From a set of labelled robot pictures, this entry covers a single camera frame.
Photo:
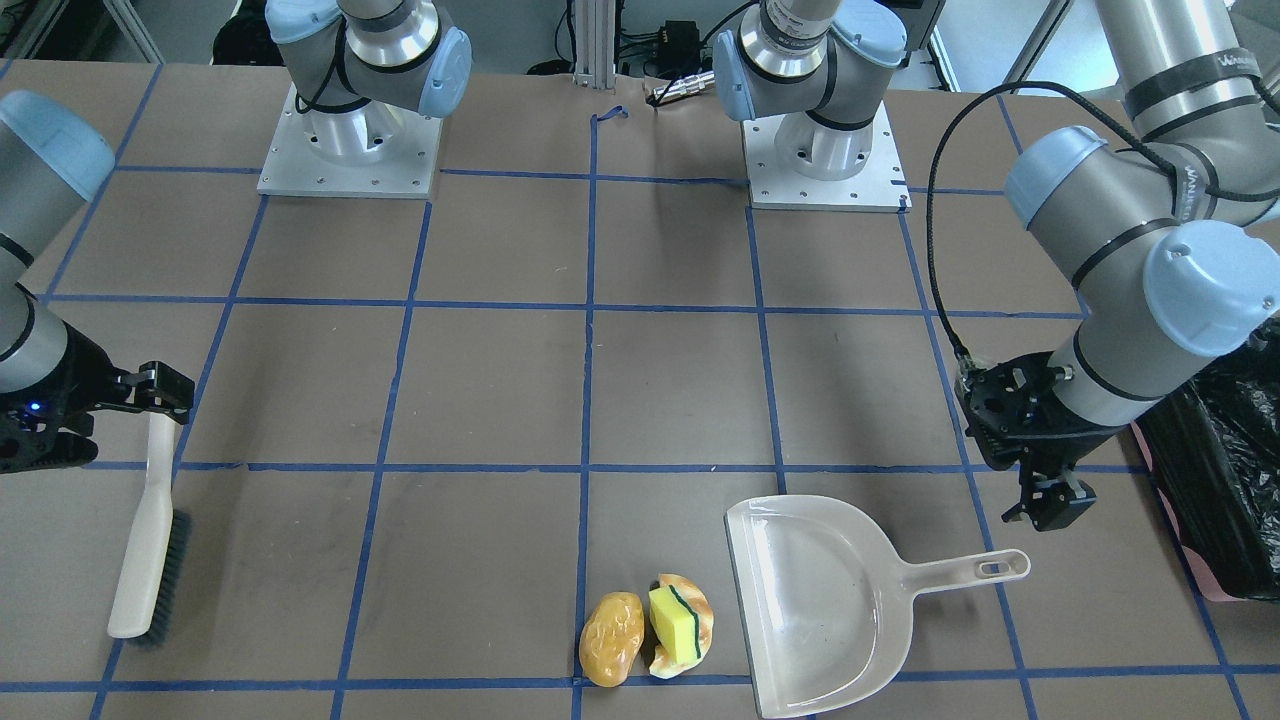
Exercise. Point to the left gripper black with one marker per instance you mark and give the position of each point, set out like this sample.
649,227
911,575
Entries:
1062,441

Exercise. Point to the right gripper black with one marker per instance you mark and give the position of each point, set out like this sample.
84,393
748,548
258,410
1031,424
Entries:
82,378

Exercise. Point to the beige hand brush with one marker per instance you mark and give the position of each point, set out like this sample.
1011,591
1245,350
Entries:
146,589

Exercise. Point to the beige plastic dustpan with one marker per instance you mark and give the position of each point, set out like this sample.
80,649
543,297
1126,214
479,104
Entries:
827,602

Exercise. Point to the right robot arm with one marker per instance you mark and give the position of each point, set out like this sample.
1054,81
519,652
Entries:
372,82

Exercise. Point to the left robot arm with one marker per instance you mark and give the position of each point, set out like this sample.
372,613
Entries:
1153,238

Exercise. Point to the black trash bag bin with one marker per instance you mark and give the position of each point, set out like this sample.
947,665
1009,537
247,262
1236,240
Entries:
1214,447

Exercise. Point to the yellow green sponge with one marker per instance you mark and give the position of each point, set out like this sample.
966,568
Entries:
676,623

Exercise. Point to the yellow potato toy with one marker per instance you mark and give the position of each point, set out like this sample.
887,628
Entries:
611,637

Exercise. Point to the aluminium frame post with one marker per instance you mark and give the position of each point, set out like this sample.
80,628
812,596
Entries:
594,37

